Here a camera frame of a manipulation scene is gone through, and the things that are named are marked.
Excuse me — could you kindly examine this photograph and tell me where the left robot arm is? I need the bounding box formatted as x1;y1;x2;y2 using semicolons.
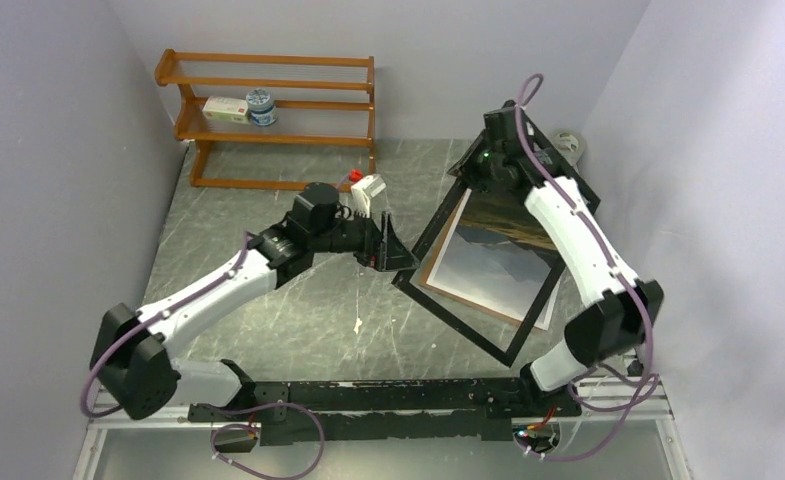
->
80;182;419;420

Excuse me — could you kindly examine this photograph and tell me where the white red box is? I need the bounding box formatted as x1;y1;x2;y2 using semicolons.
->
202;96;251;124

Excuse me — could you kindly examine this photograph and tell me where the landscape photo print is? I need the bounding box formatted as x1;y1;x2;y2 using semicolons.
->
417;189;561;331

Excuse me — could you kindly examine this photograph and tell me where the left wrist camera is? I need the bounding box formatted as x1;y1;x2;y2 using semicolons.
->
336;169;386;217

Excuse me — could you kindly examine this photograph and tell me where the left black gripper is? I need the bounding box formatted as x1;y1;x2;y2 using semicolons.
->
310;205;419;271

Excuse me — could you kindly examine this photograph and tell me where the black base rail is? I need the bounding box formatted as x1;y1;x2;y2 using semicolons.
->
188;375;581;446

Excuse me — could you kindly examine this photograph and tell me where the wooden shelf rack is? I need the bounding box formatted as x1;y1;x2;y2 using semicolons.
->
154;48;377;191

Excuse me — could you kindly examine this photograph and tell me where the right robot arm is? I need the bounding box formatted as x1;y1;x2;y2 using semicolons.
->
452;100;664;415

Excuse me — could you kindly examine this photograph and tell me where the purple cable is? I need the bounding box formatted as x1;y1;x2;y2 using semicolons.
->
79;231;261;420
514;72;662;463

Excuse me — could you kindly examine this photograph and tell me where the blue white jar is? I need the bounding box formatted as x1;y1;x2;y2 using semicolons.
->
246;88;277;127

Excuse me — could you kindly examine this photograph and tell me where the clear tape roll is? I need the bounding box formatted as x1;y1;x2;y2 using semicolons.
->
550;128;587;167

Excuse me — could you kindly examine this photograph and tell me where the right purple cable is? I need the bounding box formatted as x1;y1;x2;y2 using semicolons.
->
514;72;662;463

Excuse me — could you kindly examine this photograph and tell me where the brown cardboard backing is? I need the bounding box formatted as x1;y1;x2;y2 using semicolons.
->
416;210;549;325

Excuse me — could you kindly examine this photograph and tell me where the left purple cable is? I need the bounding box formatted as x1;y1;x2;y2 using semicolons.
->
79;231;261;420

